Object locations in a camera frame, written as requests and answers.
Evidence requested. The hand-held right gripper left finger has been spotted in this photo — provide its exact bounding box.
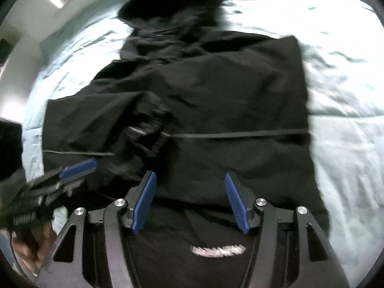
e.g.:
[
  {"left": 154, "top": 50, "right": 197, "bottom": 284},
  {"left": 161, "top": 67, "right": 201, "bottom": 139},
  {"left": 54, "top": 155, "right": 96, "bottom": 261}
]
[{"left": 35, "top": 171, "right": 158, "bottom": 288}]

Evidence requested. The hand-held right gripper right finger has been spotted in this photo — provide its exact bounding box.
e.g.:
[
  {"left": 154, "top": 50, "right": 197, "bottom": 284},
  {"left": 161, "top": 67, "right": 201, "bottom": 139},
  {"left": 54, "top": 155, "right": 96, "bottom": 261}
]
[{"left": 224, "top": 172, "right": 350, "bottom": 288}]

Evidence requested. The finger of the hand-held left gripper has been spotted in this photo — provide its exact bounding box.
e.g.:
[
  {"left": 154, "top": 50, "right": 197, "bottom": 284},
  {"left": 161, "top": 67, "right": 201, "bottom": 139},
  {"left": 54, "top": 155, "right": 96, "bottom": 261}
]
[
  {"left": 29, "top": 176, "right": 85, "bottom": 205},
  {"left": 41, "top": 158, "right": 99, "bottom": 184}
]

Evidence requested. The black hooded jacket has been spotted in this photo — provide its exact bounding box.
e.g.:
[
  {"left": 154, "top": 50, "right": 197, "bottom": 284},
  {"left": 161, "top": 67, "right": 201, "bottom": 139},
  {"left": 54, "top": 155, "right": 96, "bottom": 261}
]
[{"left": 42, "top": 0, "right": 330, "bottom": 288}]

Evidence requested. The person's left hand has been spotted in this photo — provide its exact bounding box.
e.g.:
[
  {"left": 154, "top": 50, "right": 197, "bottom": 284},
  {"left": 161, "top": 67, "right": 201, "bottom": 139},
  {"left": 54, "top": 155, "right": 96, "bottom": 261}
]
[{"left": 12, "top": 223, "right": 58, "bottom": 276}]

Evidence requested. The dark cloth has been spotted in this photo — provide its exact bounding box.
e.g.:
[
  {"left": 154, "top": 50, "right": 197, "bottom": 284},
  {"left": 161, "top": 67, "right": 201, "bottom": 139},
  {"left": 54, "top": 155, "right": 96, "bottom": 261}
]
[{"left": 0, "top": 119, "right": 24, "bottom": 182}]

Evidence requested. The light blue bed sheet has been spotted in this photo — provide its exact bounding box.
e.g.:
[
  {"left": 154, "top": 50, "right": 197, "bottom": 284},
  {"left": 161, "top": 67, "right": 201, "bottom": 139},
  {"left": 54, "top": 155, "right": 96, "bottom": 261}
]
[{"left": 21, "top": 0, "right": 384, "bottom": 288}]

